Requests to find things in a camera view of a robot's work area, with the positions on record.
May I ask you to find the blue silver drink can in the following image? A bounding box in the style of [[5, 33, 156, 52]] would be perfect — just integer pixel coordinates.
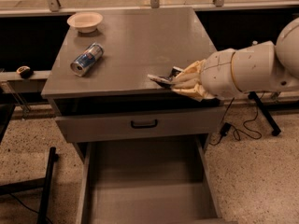
[[70, 43, 104, 77]]

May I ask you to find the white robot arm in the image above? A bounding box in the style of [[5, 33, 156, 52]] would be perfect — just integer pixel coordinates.
[[171, 19, 299, 101]]

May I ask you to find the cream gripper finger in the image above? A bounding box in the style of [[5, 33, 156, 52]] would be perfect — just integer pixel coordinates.
[[173, 85, 215, 102], [171, 60, 206, 89]]

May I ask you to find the black power adapter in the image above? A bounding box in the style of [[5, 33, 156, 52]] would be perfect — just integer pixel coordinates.
[[220, 122, 232, 136]]

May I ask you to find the black yellow tape measure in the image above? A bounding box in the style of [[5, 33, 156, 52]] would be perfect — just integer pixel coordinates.
[[17, 65, 34, 78]]

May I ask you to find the black power cable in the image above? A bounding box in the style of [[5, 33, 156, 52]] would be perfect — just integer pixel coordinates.
[[208, 91, 265, 147]]

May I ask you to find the black stand frame left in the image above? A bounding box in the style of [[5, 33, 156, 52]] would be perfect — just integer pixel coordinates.
[[0, 104, 59, 224]]

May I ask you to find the grey top drawer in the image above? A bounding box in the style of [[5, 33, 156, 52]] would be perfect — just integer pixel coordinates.
[[55, 106, 224, 143]]

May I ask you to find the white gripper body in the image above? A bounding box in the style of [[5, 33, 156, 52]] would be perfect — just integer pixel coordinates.
[[200, 49, 240, 100]]

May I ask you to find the grey drawer cabinet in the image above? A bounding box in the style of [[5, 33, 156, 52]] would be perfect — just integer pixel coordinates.
[[42, 7, 222, 154]]

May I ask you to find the black drawer handle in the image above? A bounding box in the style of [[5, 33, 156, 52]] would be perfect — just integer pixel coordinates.
[[131, 119, 158, 129]]

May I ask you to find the blue chip bag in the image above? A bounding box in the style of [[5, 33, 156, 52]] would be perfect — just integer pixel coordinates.
[[148, 66, 183, 89]]

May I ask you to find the cream paper bowl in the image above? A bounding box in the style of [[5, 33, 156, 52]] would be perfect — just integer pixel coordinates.
[[67, 12, 103, 33]]

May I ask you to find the grey open middle drawer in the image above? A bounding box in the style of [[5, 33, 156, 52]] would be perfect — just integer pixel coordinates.
[[76, 135, 238, 224]]

